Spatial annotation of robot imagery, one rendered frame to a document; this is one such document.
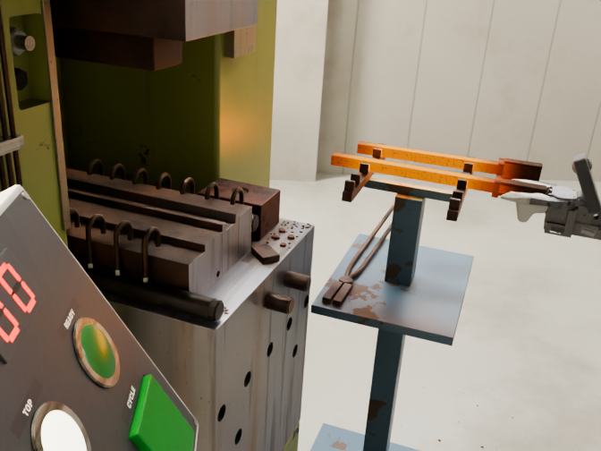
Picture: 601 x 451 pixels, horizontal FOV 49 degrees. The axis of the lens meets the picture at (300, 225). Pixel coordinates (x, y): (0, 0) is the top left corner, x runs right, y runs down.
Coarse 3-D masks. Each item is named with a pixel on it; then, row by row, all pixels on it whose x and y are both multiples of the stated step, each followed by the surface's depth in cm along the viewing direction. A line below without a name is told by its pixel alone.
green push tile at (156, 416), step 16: (144, 384) 55; (144, 400) 53; (160, 400) 55; (144, 416) 51; (160, 416) 54; (176, 416) 57; (144, 432) 50; (160, 432) 52; (176, 432) 55; (192, 432) 58; (144, 448) 50; (160, 448) 51; (176, 448) 54
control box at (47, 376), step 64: (0, 192) 51; (0, 256) 44; (64, 256) 53; (0, 320) 41; (64, 320) 48; (0, 384) 38; (64, 384) 45; (128, 384) 53; (0, 448) 36; (128, 448) 48; (192, 448) 58
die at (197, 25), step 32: (64, 0) 79; (96, 0) 78; (128, 0) 76; (160, 0) 75; (192, 0) 75; (224, 0) 82; (256, 0) 90; (128, 32) 78; (160, 32) 76; (192, 32) 76
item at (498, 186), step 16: (336, 160) 145; (352, 160) 144; (368, 160) 143; (384, 160) 144; (400, 176) 141; (416, 176) 140; (432, 176) 139; (448, 176) 137; (464, 176) 137; (480, 176) 138; (496, 176) 136; (496, 192) 134; (528, 192) 134; (544, 192) 133
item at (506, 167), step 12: (360, 144) 154; (372, 144) 154; (384, 156) 153; (396, 156) 152; (408, 156) 151; (420, 156) 150; (432, 156) 149; (444, 156) 149; (456, 156) 150; (480, 168) 147; (492, 168) 146; (504, 168) 146; (516, 168) 145; (528, 168) 145; (540, 168) 144
